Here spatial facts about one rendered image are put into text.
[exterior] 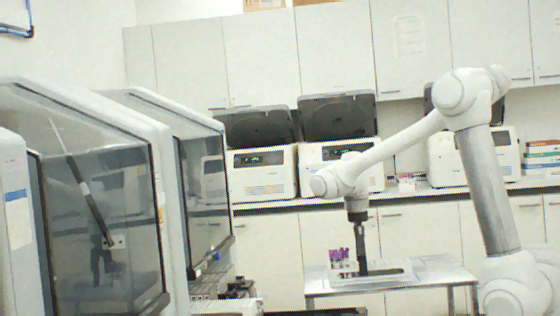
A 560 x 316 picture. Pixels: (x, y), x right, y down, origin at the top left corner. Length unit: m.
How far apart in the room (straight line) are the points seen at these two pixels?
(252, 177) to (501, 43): 1.87
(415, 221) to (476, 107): 2.48
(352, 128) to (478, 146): 2.87
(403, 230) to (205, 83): 1.70
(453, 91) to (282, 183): 2.59
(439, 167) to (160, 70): 2.04
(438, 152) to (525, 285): 2.47
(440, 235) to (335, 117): 1.08
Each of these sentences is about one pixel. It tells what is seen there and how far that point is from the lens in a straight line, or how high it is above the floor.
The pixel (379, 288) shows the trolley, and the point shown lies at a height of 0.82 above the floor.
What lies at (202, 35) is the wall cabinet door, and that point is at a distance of 4.80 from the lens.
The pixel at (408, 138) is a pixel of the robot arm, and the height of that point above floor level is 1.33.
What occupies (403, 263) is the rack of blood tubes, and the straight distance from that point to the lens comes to 2.44.
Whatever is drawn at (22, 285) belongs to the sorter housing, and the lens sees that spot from 1.21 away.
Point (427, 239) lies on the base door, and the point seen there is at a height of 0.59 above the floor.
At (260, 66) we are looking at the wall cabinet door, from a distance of 4.69.
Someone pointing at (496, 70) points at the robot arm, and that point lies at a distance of 2.13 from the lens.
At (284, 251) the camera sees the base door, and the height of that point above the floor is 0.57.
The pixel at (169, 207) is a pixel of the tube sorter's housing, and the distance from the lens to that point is 1.96.
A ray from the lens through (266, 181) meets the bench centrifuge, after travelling 4.40.
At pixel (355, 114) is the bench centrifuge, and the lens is 4.67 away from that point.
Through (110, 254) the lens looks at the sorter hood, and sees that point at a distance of 1.51.
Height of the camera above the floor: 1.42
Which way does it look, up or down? 3 degrees down
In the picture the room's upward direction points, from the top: 5 degrees counter-clockwise
